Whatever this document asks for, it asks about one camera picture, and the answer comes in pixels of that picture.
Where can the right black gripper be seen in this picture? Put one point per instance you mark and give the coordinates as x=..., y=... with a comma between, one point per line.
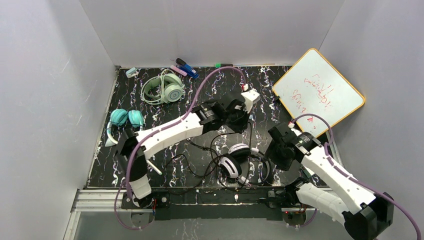
x=276, y=153

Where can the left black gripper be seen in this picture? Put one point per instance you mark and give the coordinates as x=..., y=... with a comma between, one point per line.
x=238, y=116

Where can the black and white headphones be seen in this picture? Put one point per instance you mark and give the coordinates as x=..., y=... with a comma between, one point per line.
x=233, y=164

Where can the mint green gaming headphones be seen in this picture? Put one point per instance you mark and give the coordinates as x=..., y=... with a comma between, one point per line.
x=163, y=89

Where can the teal cat ear headphones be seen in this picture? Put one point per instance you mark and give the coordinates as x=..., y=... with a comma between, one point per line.
x=118, y=118

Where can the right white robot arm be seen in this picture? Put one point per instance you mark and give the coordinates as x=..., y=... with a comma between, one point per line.
x=364, y=215

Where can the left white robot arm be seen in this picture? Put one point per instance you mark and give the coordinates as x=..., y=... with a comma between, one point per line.
x=135, y=149

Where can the blue stapler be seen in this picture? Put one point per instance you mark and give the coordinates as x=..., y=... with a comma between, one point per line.
x=181, y=64

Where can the pink highlighter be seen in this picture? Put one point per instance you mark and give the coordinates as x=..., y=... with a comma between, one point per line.
x=178, y=70

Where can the green capped white marker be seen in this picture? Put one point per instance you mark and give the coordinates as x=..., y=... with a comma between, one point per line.
x=154, y=167

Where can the small light blue eraser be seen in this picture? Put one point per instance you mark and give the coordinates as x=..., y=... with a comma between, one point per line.
x=132, y=72

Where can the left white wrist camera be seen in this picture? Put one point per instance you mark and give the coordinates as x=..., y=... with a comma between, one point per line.
x=251, y=97

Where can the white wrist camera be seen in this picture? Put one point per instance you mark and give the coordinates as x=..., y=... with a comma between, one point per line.
x=251, y=97
x=291, y=126

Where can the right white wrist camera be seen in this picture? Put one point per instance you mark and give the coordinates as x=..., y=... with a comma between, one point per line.
x=291, y=126

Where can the white board orange frame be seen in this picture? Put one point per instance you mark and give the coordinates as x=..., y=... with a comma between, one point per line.
x=317, y=92

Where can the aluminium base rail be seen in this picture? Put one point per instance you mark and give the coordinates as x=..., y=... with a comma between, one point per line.
x=201, y=203

